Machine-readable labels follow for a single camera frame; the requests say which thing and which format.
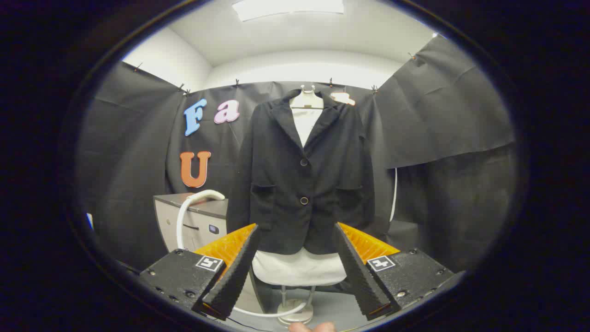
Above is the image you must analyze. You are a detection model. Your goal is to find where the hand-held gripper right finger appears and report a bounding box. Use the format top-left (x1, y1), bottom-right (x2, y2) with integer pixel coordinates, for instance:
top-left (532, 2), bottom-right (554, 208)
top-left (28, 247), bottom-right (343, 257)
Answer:
top-left (333, 222), bottom-right (454, 321)

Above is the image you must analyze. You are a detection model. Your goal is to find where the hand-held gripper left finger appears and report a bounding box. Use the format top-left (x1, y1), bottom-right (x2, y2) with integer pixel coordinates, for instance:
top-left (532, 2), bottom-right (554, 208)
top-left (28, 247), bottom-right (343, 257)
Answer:
top-left (139, 224), bottom-right (260, 321)

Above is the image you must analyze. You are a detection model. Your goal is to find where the white garment steamer with hose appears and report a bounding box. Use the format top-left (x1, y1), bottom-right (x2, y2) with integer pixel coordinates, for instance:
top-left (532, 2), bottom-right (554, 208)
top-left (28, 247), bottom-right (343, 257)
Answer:
top-left (177, 189), bottom-right (316, 319)

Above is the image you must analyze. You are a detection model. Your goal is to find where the black suit jacket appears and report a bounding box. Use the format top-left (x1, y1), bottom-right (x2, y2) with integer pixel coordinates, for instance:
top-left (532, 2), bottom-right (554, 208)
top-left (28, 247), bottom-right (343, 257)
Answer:
top-left (226, 89), bottom-right (376, 255)

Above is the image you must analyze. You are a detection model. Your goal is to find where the white mannequin torso on stand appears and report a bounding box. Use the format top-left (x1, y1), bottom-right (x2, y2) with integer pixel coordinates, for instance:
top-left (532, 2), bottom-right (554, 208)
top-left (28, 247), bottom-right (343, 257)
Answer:
top-left (253, 85), bottom-right (347, 326)

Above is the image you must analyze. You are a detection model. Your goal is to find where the grey drawer cabinet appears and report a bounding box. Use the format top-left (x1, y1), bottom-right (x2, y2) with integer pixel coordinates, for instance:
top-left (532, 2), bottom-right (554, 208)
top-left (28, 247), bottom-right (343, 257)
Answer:
top-left (153, 193), bottom-right (268, 314)

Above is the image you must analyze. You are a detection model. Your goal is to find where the black backdrop cloth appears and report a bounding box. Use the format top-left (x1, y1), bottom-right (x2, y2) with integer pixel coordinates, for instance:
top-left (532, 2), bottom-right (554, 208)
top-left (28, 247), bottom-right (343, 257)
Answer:
top-left (76, 36), bottom-right (517, 277)

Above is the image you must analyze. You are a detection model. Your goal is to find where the large ceiling light panel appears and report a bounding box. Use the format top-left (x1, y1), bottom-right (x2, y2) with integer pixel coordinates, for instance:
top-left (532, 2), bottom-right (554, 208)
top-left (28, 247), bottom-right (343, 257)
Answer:
top-left (232, 0), bottom-right (345, 22)

